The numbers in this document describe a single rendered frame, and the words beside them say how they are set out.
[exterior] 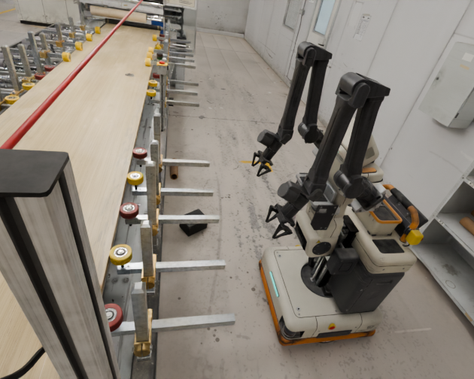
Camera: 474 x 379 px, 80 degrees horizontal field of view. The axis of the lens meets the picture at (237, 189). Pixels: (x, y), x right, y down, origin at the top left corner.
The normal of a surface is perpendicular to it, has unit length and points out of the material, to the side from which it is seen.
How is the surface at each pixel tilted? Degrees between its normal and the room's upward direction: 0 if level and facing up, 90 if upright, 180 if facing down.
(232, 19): 90
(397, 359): 0
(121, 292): 0
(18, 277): 90
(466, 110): 90
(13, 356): 0
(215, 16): 90
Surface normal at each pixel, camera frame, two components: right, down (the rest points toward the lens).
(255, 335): 0.15, -0.79
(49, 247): 0.17, 0.61
